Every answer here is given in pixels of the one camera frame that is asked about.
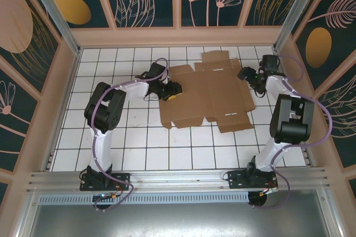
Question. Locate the brown cardboard paper box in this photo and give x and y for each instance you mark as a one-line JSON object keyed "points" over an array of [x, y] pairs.
{"points": [[211, 95]]}

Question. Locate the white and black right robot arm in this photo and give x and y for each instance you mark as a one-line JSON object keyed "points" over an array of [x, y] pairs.
{"points": [[292, 125]]}

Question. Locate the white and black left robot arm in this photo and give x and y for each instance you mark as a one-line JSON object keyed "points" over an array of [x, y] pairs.
{"points": [[103, 142]]}

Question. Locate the small green circuit board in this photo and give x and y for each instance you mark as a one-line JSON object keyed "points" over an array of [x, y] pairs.
{"points": [[107, 195]]}

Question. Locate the grey metal sheet panel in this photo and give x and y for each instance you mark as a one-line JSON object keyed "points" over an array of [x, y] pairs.
{"points": [[180, 220]]}

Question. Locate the aluminium corner post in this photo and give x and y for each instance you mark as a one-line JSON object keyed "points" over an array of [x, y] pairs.
{"points": [[292, 9], [55, 17]]}

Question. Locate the aluminium mounting rail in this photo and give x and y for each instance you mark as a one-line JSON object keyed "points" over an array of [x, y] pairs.
{"points": [[180, 178]]}

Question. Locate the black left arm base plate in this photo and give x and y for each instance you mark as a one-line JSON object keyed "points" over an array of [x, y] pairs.
{"points": [[122, 178]]}

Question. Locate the aluminium table side rail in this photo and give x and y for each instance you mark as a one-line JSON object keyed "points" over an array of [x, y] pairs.
{"points": [[307, 160], [69, 89]]}

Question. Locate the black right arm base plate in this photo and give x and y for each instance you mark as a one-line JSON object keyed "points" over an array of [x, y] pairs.
{"points": [[236, 181]]}

